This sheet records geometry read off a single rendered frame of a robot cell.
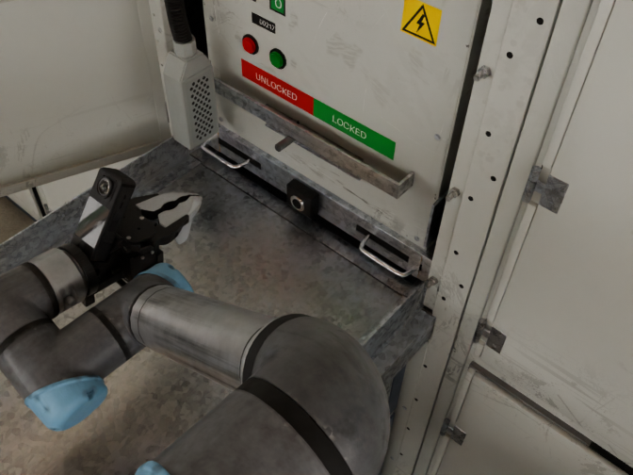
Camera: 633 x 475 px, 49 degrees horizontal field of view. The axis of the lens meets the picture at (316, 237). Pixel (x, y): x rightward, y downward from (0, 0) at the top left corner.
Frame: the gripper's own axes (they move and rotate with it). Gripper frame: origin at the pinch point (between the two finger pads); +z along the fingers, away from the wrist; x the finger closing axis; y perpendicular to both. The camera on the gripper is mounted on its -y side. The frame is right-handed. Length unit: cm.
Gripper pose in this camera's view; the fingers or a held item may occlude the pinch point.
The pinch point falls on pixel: (193, 196)
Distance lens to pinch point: 98.8
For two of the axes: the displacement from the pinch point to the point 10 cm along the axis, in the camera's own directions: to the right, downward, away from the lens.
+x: 7.6, 5.0, -4.2
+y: -1.4, 7.5, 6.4
